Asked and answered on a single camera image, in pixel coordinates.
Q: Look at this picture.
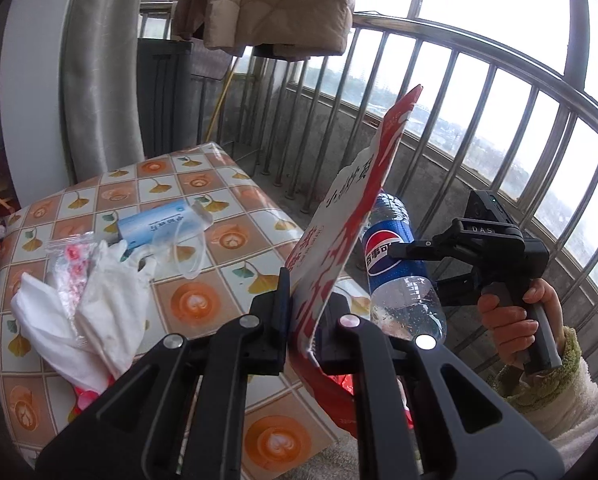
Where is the Pepsi plastic bottle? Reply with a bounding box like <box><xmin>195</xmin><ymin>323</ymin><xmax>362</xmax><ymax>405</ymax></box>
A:
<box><xmin>360</xmin><ymin>191</ymin><xmax>446</xmax><ymax>349</ymax></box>

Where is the red white paper bag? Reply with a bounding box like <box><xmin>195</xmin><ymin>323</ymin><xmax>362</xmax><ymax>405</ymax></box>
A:
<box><xmin>286</xmin><ymin>84</ymin><xmax>424</xmax><ymax>437</ymax></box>

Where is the clear plastic cup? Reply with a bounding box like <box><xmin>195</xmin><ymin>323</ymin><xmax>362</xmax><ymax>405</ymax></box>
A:
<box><xmin>150</xmin><ymin>224</ymin><xmax>212</xmax><ymax>280</ymax></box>

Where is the white cloth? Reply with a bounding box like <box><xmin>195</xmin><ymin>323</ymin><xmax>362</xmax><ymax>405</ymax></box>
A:
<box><xmin>75</xmin><ymin>240</ymin><xmax>157</xmax><ymax>378</ymax></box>

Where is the clear floral plastic bag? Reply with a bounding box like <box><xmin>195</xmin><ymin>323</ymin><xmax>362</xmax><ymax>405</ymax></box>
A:
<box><xmin>46</xmin><ymin>232</ymin><xmax>97</xmax><ymax>321</ymax></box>

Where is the red snack wrapper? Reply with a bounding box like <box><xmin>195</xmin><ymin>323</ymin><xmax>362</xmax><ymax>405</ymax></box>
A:
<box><xmin>73</xmin><ymin>386</ymin><xmax>100</xmax><ymax>413</ymax></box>

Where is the right hand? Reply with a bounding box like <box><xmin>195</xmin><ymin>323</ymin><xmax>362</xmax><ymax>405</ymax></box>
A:
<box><xmin>477</xmin><ymin>278</ymin><xmax>566</xmax><ymax>370</ymax></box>

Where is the patterned vinyl tablecloth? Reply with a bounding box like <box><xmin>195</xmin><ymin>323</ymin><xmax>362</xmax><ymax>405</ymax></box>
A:
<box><xmin>0</xmin><ymin>143</ymin><xmax>354</xmax><ymax>479</ymax></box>

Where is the metal balcony railing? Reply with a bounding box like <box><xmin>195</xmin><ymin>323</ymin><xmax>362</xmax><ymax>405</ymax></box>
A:
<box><xmin>138</xmin><ymin>0</ymin><xmax>598</xmax><ymax>382</ymax></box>

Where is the blue white medicine box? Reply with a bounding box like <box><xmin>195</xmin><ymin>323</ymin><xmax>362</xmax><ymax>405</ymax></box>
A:
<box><xmin>118</xmin><ymin>200</ymin><xmax>213</xmax><ymax>249</ymax></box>

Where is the cream green fleece sleeve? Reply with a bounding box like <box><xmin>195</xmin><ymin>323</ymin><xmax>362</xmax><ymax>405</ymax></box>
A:
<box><xmin>493</xmin><ymin>327</ymin><xmax>598</xmax><ymax>468</ymax></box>

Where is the white tissue paper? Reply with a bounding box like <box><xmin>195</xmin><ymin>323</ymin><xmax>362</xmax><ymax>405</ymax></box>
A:
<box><xmin>10</xmin><ymin>272</ymin><xmax>111</xmax><ymax>393</ymax></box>

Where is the beige down jacket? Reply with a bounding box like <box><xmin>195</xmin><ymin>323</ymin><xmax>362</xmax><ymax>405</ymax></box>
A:
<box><xmin>172</xmin><ymin>0</ymin><xmax>355</xmax><ymax>61</ymax></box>

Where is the dark folded panel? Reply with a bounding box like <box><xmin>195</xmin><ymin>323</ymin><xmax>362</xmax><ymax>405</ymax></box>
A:
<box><xmin>137</xmin><ymin>38</ymin><xmax>192</xmax><ymax>158</ymax></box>

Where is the grey curtain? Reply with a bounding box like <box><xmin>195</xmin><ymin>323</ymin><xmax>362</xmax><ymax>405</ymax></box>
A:
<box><xmin>61</xmin><ymin>0</ymin><xmax>144</xmax><ymax>181</ymax></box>

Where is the yellow broom handle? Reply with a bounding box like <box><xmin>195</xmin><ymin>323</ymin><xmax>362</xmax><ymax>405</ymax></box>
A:
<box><xmin>203</xmin><ymin>58</ymin><xmax>239</xmax><ymax>143</ymax></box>

